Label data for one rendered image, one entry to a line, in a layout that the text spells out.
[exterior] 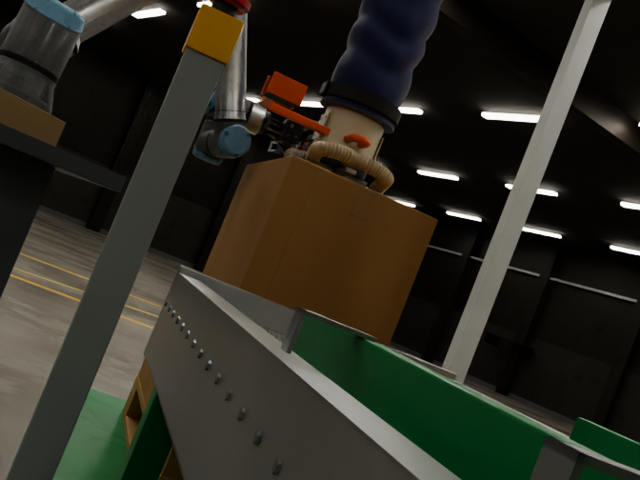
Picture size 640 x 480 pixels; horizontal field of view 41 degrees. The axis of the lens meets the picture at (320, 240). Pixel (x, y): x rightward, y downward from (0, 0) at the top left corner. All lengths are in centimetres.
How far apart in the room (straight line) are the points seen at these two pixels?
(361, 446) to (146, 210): 78
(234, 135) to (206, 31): 109
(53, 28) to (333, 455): 172
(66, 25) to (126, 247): 103
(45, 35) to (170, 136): 95
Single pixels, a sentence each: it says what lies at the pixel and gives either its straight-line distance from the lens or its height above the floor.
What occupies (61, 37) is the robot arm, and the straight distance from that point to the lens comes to 221.
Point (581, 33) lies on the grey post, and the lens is 588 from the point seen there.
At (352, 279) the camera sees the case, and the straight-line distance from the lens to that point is 208.
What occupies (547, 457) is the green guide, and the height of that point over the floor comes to 64.
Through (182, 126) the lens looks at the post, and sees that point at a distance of 130.
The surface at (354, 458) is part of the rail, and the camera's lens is 58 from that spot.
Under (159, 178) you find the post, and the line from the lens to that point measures 129.
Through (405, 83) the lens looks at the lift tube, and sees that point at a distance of 238.
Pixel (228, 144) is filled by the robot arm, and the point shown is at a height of 95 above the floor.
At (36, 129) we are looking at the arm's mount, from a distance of 213.
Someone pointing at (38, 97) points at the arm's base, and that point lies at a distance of 217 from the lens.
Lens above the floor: 67
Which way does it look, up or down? 3 degrees up
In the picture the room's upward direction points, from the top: 22 degrees clockwise
